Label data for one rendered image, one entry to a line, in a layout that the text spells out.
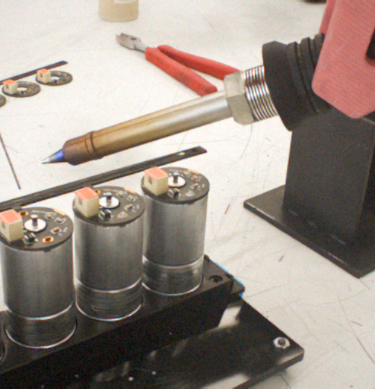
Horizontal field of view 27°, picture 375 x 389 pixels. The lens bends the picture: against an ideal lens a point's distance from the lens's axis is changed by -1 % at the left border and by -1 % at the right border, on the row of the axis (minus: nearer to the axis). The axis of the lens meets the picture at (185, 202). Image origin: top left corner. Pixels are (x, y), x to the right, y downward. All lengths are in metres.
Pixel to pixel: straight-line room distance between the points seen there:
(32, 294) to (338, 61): 0.13
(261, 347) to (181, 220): 0.06
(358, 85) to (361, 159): 0.15
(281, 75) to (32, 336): 0.13
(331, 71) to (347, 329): 0.15
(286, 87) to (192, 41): 0.42
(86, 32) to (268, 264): 0.32
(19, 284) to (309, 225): 0.17
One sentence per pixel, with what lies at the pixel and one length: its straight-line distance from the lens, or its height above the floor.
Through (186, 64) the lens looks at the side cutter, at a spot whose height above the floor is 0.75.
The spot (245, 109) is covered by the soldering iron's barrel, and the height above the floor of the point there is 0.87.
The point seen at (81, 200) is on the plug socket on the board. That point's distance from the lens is 0.26.
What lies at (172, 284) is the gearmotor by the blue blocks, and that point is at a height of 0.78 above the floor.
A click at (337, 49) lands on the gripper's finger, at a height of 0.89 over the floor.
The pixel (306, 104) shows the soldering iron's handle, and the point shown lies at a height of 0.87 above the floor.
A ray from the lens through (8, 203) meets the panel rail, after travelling 0.27.
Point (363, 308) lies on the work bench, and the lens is 0.34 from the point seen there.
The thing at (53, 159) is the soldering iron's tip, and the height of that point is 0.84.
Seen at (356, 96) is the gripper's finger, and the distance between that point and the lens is 0.20.
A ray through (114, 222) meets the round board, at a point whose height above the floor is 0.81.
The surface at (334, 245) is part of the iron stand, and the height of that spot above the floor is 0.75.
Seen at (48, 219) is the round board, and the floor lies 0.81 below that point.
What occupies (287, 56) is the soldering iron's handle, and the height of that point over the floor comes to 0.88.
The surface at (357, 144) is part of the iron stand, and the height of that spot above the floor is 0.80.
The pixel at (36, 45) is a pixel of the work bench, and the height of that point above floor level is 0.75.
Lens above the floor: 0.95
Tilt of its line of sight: 31 degrees down
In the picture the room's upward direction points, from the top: 4 degrees clockwise
